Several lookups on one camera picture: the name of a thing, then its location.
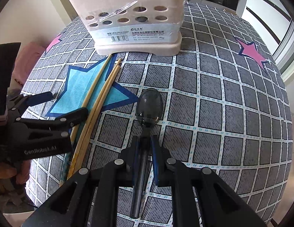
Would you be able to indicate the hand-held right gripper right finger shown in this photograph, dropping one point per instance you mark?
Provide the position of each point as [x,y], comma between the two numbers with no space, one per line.
[154,151]

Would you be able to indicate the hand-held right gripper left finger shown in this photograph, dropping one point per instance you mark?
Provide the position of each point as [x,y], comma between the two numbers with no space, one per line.
[136,147]

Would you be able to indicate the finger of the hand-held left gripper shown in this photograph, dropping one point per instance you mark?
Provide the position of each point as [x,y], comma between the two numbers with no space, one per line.
[66,120]
[38,99]

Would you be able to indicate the dark translucent plastic spoon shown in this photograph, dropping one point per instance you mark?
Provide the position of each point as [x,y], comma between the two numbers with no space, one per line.
[149,106]

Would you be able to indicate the pink plastic utensil holder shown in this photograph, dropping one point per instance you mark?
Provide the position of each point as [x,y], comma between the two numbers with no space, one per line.
[128,11]

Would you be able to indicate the person's left hand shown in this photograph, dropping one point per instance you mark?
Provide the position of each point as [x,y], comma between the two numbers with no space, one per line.
[9,177]

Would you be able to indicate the pink plastic stool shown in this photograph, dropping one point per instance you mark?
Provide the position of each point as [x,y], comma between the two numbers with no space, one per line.
[28,63]

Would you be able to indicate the white refrigerator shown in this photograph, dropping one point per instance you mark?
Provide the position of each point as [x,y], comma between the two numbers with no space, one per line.
[267,9]

